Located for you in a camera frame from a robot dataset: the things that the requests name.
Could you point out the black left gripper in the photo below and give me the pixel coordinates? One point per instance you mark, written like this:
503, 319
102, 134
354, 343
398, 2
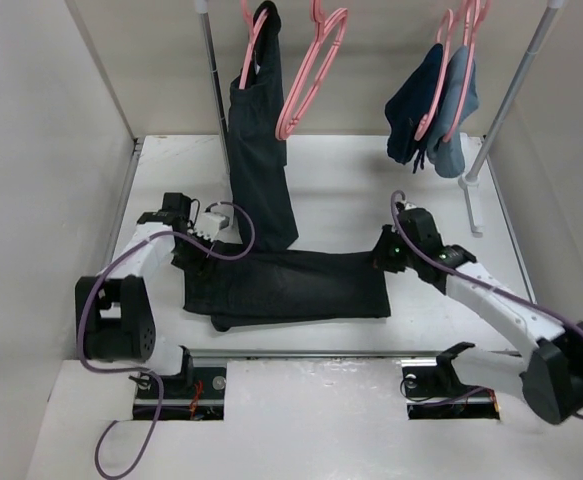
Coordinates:
197, 266

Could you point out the pink hanger holding black trousers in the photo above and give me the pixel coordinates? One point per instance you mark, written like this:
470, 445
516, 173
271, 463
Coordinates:
255, 26

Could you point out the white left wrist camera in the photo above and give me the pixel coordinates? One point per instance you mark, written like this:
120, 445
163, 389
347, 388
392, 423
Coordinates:
210, 224

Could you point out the black trousers on hanger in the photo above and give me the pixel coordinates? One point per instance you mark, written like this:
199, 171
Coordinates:
257, 160

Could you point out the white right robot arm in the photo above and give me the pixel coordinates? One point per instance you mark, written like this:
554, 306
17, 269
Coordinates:
546, 369

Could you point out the empty pink hanger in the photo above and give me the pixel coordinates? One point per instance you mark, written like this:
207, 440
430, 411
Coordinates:
329, 33

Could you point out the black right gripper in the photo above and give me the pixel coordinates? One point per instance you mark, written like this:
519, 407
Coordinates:
380, 259

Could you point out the black trousers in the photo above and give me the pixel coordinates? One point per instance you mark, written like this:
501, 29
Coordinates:
257, 160
289, 286

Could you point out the navy blue trousers on hanger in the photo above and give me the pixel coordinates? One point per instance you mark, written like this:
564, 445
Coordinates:
403, 113

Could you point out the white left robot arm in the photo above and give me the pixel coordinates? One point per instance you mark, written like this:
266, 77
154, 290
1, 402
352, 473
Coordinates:
114, 319

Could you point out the pink hanger holding navy trousers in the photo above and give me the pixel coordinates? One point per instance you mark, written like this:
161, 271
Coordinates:
436, 72

